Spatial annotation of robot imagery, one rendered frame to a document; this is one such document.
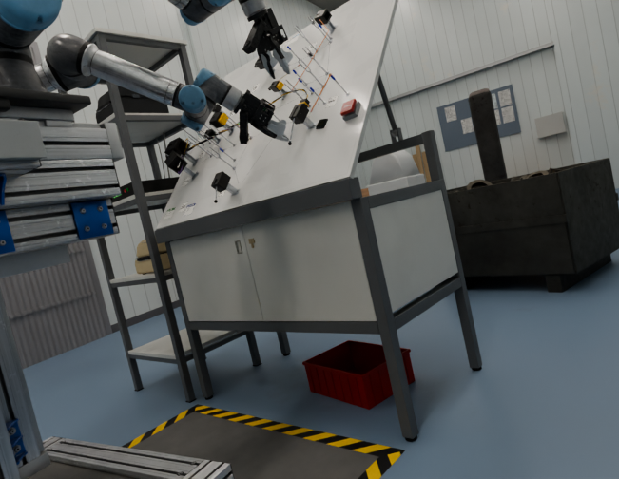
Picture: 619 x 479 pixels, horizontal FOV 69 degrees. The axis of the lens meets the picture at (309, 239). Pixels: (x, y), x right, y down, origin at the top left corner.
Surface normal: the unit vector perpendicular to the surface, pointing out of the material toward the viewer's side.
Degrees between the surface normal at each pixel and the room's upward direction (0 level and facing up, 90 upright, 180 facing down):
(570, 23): 90
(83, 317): 90
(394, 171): 90
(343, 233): 90
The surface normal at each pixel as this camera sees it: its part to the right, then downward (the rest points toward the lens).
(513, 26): -0.51, 0.17
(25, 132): 0.83, -0.15
